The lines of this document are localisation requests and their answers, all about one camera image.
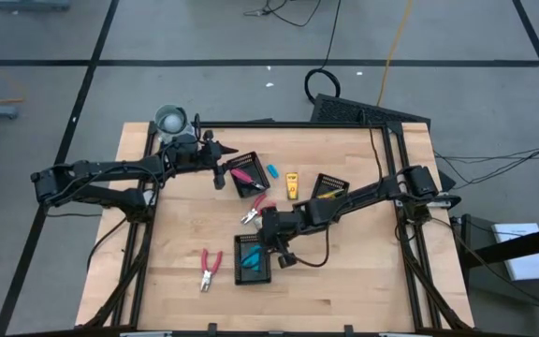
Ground coiled black floor cable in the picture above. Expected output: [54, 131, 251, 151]
[302, 0, 343, 105]

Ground dark right arm cable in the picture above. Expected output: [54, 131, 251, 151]
[292, 219, 331, 269]

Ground black stand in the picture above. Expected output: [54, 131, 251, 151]
[449, 212, 539, 337]

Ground black perforated computer case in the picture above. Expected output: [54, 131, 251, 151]
[309, 93, 432, 130]

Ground white ball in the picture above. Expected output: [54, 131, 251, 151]
[163, 114, 184, 133]

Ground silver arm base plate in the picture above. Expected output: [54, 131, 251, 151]
[393, 194, 462, 210]

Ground red-handled metal pliers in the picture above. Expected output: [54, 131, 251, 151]
[229, 168, 267, 191]
[198, 248, 224, 294]
[240, 193, 278, 226]

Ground yellow cable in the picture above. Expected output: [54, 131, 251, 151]
[375, 0, 414, 108]

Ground black metal table frame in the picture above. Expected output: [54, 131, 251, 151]
[81, 120, 462, 331]

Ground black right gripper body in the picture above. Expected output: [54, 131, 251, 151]
[261, 207, 301, 271]

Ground black cables bundle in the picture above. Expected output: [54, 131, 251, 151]
[432, 135, 539, 182]

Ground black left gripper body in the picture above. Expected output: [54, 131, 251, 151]
[173, 130, 227, 191]

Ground black plastic slotted basket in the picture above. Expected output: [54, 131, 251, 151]
[233, 233, 273, 286]
[226, 150, 271, 198]
[310, 173, 351, 202]

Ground black floor cable with plug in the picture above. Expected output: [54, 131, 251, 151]
[243, 0, 343, 28]

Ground white box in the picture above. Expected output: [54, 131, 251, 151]
[490, 222, 539, 282]

